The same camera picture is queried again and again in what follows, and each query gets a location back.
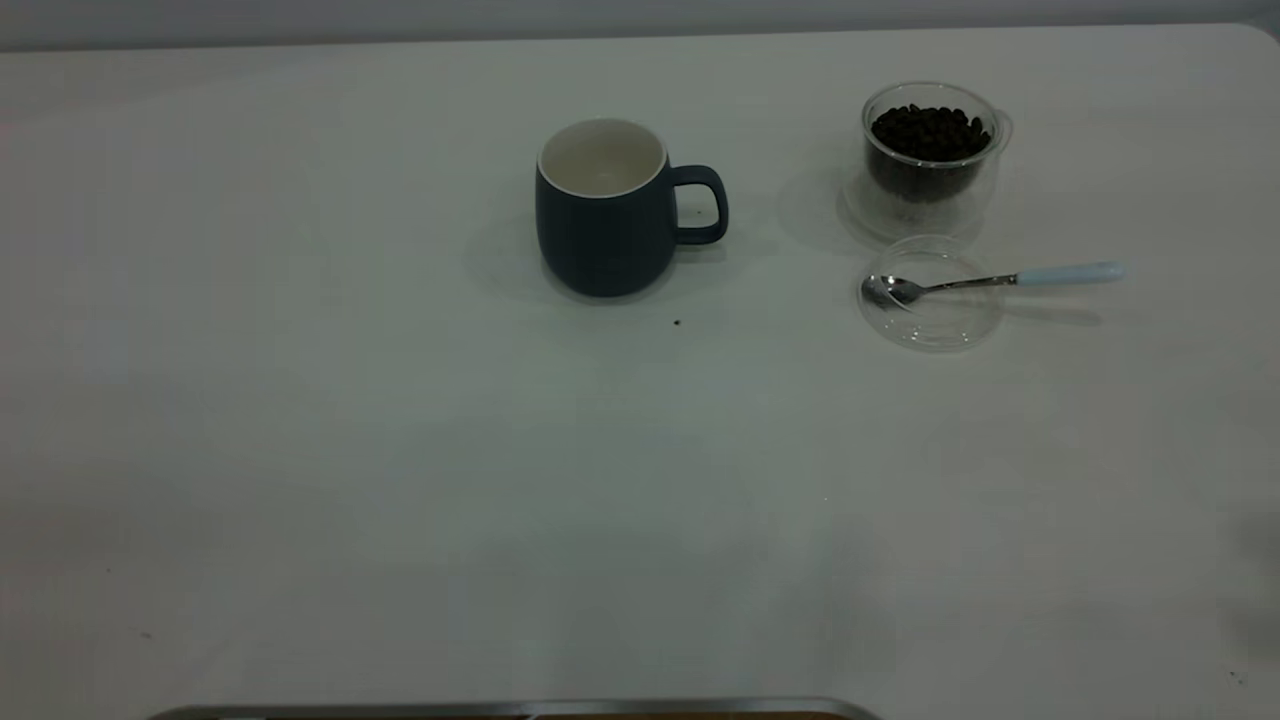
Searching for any dark blue-grey ceramic mug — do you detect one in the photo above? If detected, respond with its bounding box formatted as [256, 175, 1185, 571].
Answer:
[535, 118, 730, 299]

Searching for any metal spoon with pale blue handle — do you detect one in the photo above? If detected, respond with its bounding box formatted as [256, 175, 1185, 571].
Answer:
[862, 262, 1128, 309]

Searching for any glass cup of coffee beans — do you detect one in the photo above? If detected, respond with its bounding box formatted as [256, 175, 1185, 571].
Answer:
[840, 82, 1013, 244]

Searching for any clear round glass dish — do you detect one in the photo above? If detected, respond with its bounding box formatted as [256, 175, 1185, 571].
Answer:
[858, 235, 1004, 351]

